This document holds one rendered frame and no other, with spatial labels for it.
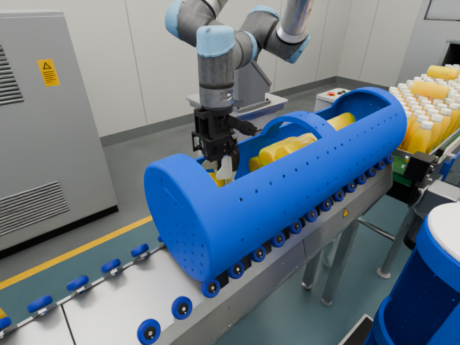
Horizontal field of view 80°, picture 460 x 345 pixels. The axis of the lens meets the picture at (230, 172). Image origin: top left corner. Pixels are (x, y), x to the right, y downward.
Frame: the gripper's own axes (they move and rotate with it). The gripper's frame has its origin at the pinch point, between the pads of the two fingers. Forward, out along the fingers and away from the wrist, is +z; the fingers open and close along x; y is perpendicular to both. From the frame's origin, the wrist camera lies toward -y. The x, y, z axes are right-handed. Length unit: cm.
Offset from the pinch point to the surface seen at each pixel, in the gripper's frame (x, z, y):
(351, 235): 14, 53, -64
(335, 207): 16.5, 18.4, -33.5
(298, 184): 18.2, -4.0, -6.9
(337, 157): 17.7, -5.1, -23.3
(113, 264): -3.5, 13.3, 31.5
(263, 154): -1.3, -0.6, -15.8
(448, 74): 2, -1, -174
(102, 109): -269, 65, -43
